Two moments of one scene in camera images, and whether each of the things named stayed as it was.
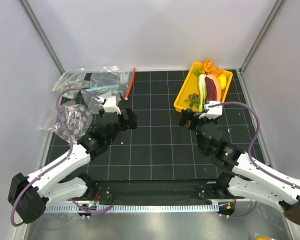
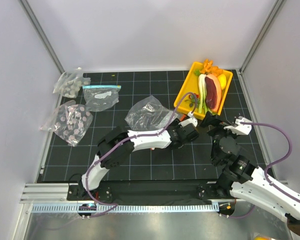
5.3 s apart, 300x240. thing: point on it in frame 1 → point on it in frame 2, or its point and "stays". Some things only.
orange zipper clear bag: x=105 y=82 → x=148 y=114
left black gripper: x=130 y=121 → x=177 y=126
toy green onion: x=203 y=92 stays
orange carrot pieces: x=208 y=68 stays
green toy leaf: x=197 y=72 stays
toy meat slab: x=213 y=88 stays
